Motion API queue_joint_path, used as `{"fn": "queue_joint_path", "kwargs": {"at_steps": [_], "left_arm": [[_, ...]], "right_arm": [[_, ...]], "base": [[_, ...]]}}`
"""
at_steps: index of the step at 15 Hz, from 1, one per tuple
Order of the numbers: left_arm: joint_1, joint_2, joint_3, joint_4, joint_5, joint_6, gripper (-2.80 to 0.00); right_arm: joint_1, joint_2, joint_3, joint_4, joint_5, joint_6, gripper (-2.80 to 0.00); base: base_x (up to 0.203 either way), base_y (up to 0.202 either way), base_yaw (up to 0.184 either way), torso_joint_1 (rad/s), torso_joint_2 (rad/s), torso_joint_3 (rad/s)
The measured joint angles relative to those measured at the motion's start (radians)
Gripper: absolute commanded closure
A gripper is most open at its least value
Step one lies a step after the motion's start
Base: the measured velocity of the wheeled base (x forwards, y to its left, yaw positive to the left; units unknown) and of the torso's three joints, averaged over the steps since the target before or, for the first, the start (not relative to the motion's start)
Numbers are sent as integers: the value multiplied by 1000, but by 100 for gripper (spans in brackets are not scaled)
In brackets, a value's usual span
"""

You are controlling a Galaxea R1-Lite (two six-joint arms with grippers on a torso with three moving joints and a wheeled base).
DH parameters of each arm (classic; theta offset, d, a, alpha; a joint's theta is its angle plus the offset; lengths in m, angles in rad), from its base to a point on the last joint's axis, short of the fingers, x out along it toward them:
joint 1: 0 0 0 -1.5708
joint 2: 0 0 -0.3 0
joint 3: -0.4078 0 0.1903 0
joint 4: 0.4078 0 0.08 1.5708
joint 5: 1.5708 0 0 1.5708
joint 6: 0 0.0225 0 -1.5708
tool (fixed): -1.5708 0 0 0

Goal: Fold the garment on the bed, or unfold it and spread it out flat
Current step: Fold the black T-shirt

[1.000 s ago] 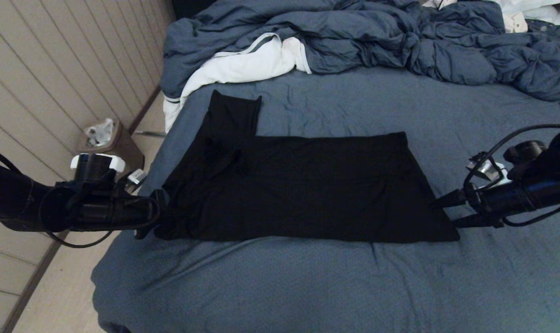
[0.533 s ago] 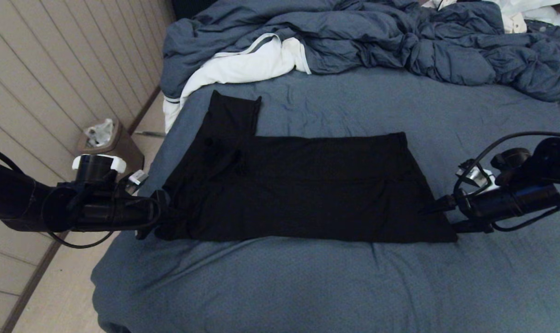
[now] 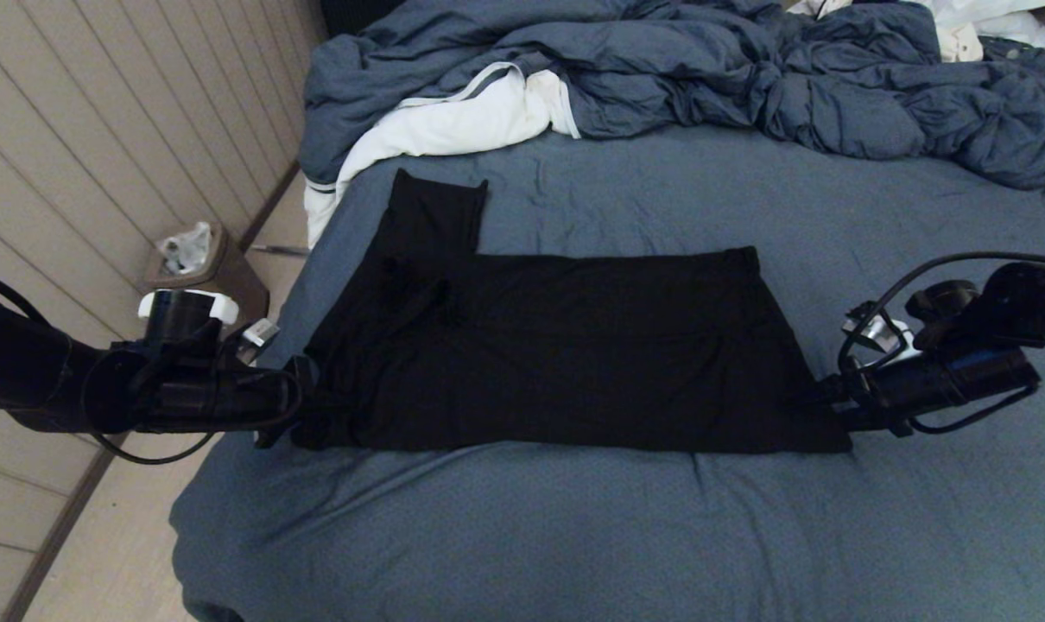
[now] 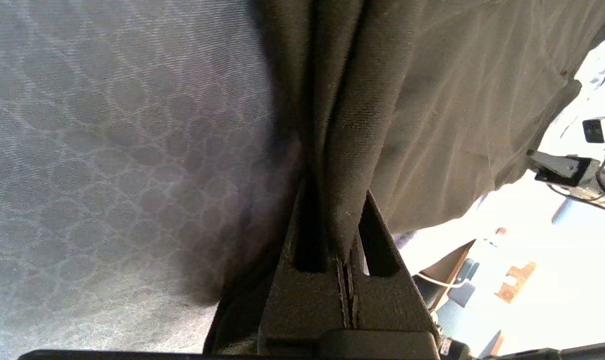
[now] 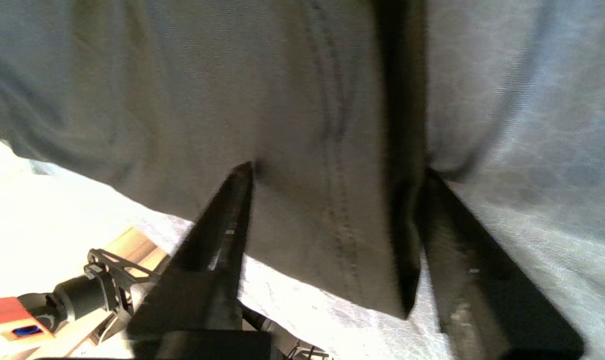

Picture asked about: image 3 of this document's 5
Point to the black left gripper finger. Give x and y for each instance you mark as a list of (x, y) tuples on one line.
[(276, 434), (305, 380)]

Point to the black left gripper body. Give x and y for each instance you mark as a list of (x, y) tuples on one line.
[(212, 402)]

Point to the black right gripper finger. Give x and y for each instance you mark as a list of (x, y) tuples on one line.
[(838, 390), (872, 421)]

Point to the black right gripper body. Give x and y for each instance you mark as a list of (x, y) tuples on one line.
[(954, 384)]

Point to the black moon print t-shirt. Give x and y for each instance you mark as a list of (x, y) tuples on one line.
[(574, 363)]

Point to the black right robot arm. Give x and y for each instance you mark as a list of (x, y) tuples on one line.
[(1023, 298)]

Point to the brown trash bin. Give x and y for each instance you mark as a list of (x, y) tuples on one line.
[(229, 294)]

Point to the blue bed sheet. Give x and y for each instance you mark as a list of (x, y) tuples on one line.
[(747, 536)]

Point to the white garment with grey stripe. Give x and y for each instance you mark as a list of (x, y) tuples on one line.
[(453, 125)]

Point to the crumpled blue duvet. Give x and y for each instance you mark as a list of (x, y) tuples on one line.
[(704, 69)]

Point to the white pillow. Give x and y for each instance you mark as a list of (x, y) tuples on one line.
[(1006, 26)]

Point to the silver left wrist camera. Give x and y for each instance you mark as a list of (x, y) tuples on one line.
[(259, 333)]

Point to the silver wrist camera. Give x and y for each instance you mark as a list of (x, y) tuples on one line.
[(877, 333), (259, 333)]

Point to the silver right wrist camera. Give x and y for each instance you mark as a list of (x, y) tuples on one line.
[(877, 333)]

